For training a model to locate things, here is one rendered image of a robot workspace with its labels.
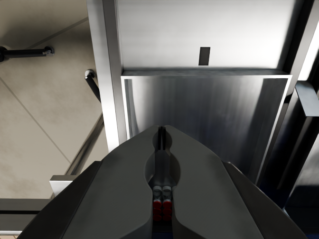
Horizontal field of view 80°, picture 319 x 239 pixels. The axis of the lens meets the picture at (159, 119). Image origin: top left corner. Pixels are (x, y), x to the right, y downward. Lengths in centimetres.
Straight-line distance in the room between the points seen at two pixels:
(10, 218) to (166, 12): 59
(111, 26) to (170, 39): 9
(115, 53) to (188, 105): 15
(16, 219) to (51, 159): 120
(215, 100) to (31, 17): 121
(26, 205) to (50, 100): 95
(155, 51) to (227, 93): 14
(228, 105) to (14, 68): 137
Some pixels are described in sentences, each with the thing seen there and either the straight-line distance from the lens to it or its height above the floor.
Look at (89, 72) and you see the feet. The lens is 131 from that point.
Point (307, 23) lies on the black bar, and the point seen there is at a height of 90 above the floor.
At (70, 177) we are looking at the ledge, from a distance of 52.
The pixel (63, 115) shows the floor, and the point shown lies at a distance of 152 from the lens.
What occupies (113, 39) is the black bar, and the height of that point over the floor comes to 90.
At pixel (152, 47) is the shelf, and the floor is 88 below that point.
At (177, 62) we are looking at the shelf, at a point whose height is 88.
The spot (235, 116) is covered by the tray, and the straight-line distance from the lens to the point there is 39.
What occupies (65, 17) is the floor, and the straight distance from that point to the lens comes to 132.
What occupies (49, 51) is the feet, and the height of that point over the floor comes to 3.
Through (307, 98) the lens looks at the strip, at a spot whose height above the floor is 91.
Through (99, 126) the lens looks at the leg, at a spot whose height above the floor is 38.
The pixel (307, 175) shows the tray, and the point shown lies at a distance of 56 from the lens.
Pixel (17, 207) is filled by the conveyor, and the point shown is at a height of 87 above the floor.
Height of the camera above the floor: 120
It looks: 62 degrees down
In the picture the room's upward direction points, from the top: 179 degrees counter-clockwise
